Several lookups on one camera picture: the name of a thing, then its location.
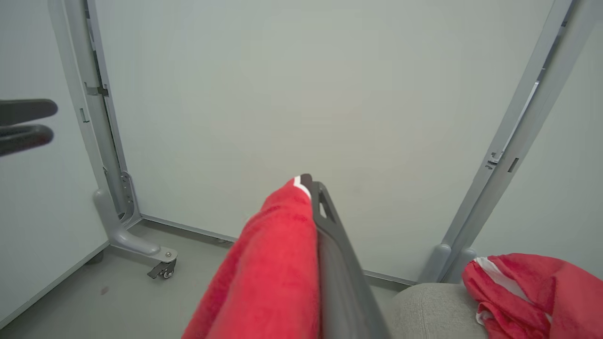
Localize red towel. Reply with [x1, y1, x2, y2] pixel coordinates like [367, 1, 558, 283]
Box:
[181, 177, 322, 339]

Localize grey rounded partition foot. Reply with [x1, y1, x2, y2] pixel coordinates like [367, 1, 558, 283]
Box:
[418, 243, 453, 284]
[445, 248, 477, 284]

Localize grey partition foot with plate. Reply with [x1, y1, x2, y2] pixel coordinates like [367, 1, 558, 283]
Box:
[93, 188, 178, 267]

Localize grey partition post with hinge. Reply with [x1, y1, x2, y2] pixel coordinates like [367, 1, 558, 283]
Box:
[47, 0, 142, 229]

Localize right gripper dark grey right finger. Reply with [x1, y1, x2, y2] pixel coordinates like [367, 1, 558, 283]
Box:
[310, 181, 392, 339]

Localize black caster wheel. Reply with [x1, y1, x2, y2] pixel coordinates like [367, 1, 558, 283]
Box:
[147, 258, 177, 280]

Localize grey fabric sofa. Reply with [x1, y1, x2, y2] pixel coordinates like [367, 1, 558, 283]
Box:
[386, 282, 490, 339]

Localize grey double partition post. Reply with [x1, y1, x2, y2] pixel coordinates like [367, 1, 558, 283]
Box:
[440, 0, 603, 251]

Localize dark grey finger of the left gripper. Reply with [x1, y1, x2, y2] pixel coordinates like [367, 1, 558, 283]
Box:
[0, 124, 54, 157]
[0, 99, 58, 127]

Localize red and white garment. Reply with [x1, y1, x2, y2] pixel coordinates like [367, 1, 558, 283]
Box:
[462, 253, 603, 339]

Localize grey partition bottom rail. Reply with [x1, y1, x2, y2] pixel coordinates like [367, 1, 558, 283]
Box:
[140, 214, 417, 286]

